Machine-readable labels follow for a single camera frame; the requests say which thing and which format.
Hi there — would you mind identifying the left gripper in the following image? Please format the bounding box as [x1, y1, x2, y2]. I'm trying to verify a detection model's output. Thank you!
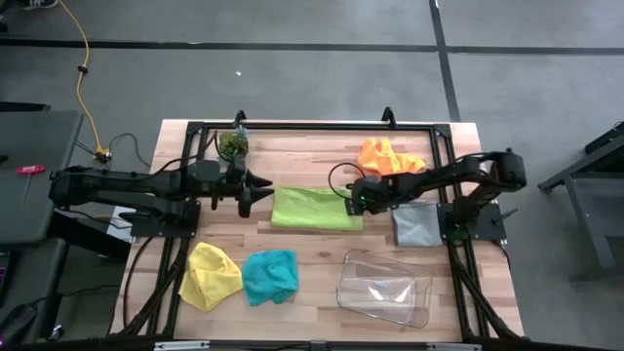
[218, 170, 276, 219]

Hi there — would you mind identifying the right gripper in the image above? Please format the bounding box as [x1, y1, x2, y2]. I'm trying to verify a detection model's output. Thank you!
[344, 175, 391, 216]

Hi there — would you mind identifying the lime green microfiber towel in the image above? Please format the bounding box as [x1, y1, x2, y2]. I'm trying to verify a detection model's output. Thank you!
[270, 186, 366, 233]

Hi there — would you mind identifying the orange microfiber towel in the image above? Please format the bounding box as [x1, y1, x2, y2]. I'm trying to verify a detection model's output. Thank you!
[356, 136, 428, 176]

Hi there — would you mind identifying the grey microfiber towel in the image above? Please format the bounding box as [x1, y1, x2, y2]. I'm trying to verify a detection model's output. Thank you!
[391, 200, 444, 248]

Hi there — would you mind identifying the clear plastic bin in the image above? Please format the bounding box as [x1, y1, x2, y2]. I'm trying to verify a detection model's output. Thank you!
[334, 248, 434, 329]

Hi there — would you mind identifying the teal microfiber towel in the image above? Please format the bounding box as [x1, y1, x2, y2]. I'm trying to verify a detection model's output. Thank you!
[242, 249, 300, 307]

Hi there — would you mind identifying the yellow microfiber towel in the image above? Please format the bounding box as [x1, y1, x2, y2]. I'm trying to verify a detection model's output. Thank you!
[177, 242, 244, 312]

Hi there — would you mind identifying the small green potted plant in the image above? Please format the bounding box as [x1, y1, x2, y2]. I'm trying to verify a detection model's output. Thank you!
[215, 125, 251, 162]

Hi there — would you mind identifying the white paper sheet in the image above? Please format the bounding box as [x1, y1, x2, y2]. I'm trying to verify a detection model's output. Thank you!
[105, 202, 140, 243]

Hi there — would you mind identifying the grey side table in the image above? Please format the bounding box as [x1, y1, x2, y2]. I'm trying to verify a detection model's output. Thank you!
[0, 109, 84, 245]

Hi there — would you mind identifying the grey metal stand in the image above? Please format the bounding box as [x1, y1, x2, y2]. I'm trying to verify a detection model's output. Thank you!
[538, 121, 624, 285]

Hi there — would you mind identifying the person's shoe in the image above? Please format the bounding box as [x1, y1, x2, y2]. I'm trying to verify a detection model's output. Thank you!
[18, 0, 59, 12]

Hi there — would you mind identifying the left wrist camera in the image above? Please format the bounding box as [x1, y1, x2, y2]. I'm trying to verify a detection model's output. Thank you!
[225, 154, 249, 185]

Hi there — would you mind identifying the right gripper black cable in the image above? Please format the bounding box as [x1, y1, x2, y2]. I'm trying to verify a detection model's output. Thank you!
[328, 162, 368, 202]

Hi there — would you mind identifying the black aluminium table frame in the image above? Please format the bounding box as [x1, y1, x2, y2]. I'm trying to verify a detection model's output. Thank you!
[109, 107, 526, 342]

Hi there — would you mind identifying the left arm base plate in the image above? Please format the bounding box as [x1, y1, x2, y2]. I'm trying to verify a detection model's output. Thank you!
[129, 200, 201, 239]

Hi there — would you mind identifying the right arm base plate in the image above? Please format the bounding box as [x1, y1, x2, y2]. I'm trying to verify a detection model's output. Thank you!
[436, 202, 508, 243]

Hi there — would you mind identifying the silver metal bracket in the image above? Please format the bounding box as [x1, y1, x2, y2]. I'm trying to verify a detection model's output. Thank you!
[427, 341, 483, 351]
[154, 339, 211, 351]

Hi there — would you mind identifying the yellow extension cable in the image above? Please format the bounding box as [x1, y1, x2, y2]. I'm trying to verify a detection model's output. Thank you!
[57, 0, 113, 165]

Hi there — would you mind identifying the red-handled hex key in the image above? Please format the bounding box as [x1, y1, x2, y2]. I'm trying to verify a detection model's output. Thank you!
[15, 164, 48, 204]

